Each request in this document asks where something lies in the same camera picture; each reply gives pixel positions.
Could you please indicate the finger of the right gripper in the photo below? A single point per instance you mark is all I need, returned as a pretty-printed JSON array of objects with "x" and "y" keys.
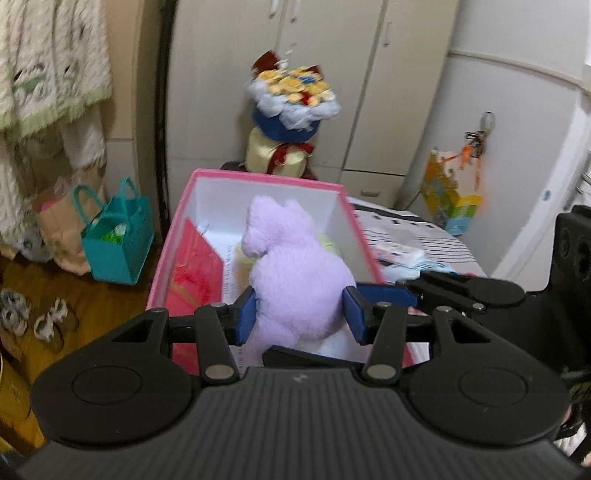
[{"x": 465, "y": 293}]

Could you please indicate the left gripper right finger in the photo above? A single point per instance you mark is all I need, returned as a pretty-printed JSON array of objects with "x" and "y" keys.
[{"x": 457, "y": 377}]

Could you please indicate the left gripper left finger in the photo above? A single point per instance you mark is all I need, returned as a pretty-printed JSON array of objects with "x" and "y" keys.
[{"x": 142, "y": 378}]

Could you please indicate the tissue pack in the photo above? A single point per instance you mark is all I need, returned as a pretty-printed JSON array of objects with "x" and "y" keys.
[{"x": 396, "y": 253}]

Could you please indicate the red paper card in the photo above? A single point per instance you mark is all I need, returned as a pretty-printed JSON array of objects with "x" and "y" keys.
[{"x": 196, "y": 277}]

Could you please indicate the purple plush toy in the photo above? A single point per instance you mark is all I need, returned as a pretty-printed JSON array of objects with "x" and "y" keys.
[{"x": 298, "y": 284}]

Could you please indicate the green yarn ball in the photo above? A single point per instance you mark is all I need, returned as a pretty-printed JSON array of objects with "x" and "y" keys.
[{"x": 327, "y": 244}]

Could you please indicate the colourful paper gift bag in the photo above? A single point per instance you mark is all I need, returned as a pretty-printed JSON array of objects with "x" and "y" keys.
[{"x": 451, "y": 189}]

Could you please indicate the striped table cloth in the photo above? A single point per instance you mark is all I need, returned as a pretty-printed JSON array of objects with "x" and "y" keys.
[{"x": 405, "y": 227}]

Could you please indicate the teal tote bag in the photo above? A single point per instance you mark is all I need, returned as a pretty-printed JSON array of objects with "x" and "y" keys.
[{"x": 117, "y": 235}]

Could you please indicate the brown paper bag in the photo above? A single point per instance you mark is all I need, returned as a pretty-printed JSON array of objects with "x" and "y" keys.
[{"x": 61, "y": 226}]

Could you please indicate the pink storage box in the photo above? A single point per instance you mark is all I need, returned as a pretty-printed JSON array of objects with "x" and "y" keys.
[{"x": 217, "y": 201}]

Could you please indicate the beige wardrobe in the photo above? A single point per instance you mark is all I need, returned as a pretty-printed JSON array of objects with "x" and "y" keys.
[{"x": 342, "y": 87}]

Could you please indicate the flower bouquet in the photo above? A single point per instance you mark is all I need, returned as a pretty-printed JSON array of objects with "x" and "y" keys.
[{"x": 289, "y": 105}]

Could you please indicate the cream knitted cardigan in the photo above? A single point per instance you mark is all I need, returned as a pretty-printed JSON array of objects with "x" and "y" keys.
[{"x": 55, "y": 72}]

